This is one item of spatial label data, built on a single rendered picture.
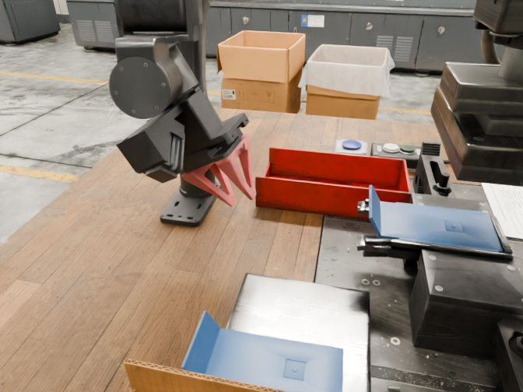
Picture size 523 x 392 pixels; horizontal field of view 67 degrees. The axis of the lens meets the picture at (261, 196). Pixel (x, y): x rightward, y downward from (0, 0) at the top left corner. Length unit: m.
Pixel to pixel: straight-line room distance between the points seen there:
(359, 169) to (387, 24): 4.22
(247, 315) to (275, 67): 2.33
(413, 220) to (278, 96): 2.29
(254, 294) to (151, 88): 0.27
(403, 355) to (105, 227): 0.47
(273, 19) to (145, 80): 4.71
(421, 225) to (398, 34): 4.47
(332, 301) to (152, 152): 0.28
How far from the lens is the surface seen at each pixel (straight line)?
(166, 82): 0.39
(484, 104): 0.42
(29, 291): 0.62
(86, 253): 0.65
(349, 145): 0.84
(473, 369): 0.52
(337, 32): 4.97
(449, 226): 0.55
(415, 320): 0.51
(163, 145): 0.41
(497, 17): 0.40
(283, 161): 0.77
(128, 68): 0.40
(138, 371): 0.41
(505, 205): 0.81
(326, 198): 0.66
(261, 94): 2.79
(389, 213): 0.54
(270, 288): 0.52
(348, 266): 0.59
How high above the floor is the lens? 1.29
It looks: 32 degrees down
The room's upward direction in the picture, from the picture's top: straight up
